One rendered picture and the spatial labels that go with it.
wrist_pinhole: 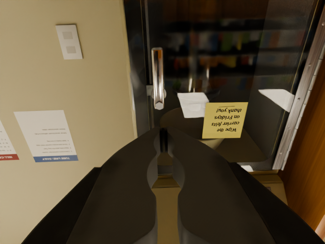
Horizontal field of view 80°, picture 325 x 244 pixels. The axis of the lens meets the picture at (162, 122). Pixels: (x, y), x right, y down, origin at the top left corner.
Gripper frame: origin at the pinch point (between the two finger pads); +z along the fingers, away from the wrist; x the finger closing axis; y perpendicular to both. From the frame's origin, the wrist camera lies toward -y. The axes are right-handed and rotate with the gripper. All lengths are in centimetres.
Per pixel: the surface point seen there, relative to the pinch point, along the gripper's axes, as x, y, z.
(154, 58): -0.8, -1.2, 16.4
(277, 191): 24.7, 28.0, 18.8
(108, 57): -19, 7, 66
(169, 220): 0.8, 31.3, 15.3
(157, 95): -0.4, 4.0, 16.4
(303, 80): 24.4, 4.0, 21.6
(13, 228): -93, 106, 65
